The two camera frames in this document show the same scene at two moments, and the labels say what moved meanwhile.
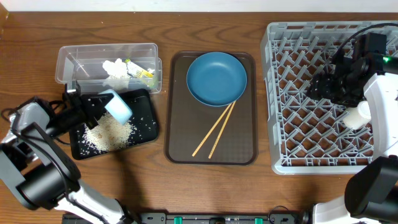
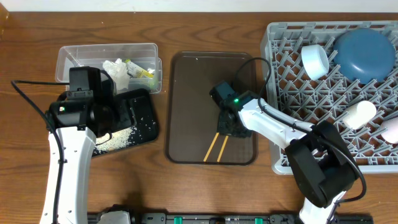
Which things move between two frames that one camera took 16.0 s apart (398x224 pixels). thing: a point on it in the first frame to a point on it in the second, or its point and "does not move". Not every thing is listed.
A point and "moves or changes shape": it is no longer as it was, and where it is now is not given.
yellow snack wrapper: x=135 y=71 does not move
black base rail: x=199 y=218 does not move
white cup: x=359 y=116 does not move
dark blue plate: x=216 y=79 moves or changes shape
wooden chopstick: x=212 y=130 to x=211 y=147
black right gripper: x=325 y=88 to x=232 y=126
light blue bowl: x=117 y=108 to x=315 y=61
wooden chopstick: x=222 y=129 to x=218 y=159
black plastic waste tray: x=143 y=119 does not move
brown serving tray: x=188 y=120 does not move
